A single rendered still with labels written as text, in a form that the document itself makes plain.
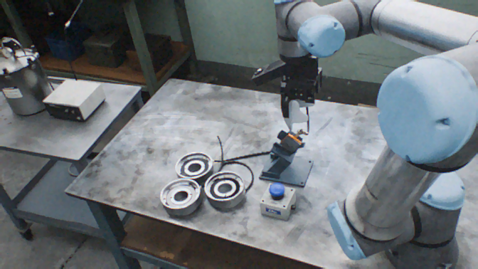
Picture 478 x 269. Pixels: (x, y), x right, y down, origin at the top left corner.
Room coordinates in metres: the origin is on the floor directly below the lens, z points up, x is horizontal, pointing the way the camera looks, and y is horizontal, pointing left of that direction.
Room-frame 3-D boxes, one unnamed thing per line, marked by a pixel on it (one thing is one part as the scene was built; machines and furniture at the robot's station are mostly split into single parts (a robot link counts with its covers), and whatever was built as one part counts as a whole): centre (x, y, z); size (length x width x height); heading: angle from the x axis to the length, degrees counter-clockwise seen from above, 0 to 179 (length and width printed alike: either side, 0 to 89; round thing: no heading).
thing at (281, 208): (0.78, -0.08, 0.82); 0.08 x 0.07 x 0.05; 59
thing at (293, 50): (0.90, -0.16, 1.20); 0.08 x 0.08 x 0.05
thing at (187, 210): (0.86, 0.17, 0.82); 0.10 x 0.10 x 0.04
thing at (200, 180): (0.95, 0.13, 0.82); 0.10 x 0.10 x 0.04
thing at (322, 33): (0.80, -0.20, 1.28); 0.11 x 0.11 x 0.08; 12
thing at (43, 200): (1.60, 0.75, 0.34); 0.67 x 0.46 x 0.68; 63
